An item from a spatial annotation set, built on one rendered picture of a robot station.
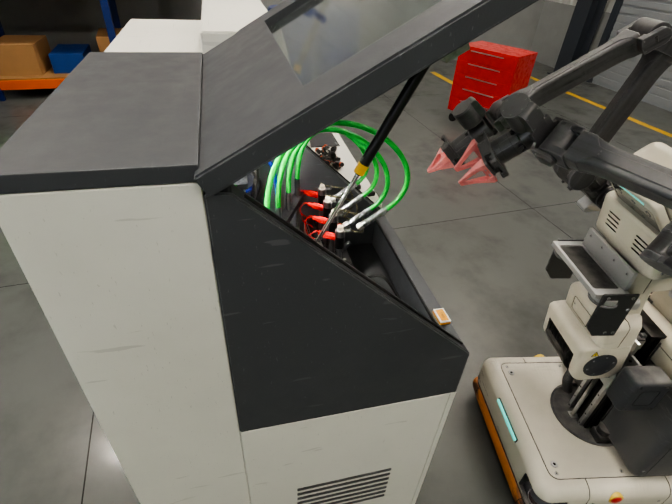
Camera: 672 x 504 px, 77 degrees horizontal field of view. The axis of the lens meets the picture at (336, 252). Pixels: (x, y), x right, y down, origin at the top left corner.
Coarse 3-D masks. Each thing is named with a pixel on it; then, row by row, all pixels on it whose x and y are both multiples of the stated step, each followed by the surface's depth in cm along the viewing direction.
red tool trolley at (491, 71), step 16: (480, 48) 460; (496, 48) 465; (512, 48) 469; (464, 64) 479; (480, 64) 466; (496, 64) 453; (512, 64) 441; (528, 64) 457; (464, 80) 486; (480, 80) 471; (496, 80) 459; (512, 80) 449; (528, 80) 476; (464, 96) 493; (480, 96) 479; (496, 96) 467
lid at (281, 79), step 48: (288, 0) 111; (336, 0) 96; (384, 0) 80; (432, 0) 68; (480, 0) 55; (528, 0) 56; (240, 48) 100; (288, 48) 88; (336, 48) 74; (384, 48) 59; (432, 48) 57; (240, 96) 75; (288, 96) 64; (336, 96) 58; (240, 144) 60; (288, 144) 60
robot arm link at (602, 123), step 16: (640, 32) 106; (640, 64) 112; (656, 64) 109; (640, 80) 111; (656, 80) 112; (624, 96) 114; (640, 96) 114; (608, 112) 118; (624, 112) 116; (592, 128) 122; (608, 128) 119; (576, 176) 124; (592, 176) 125
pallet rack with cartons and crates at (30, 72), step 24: (0, 24) 521; (120, 24) 559; (0, 48) 482; (24, 48) 488; (48, 48) 533; (72, 48) 530; (0, 72) 496; (24, 72) 501; (48, 72) 519; (0, 96) 496
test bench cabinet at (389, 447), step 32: (352, 416) 111; (384, 416) 115; (416, 416) 119; (256, 448) 109; (288, 448) 113; (320, 448) 117; (352, 448) 121; (384, 448) 126; (416, 448) 131; (256, 480) 119; (288, 480) 124; (320, 480) 128; (352, 480) 133; (384, 480) 139; (416, 480) 145
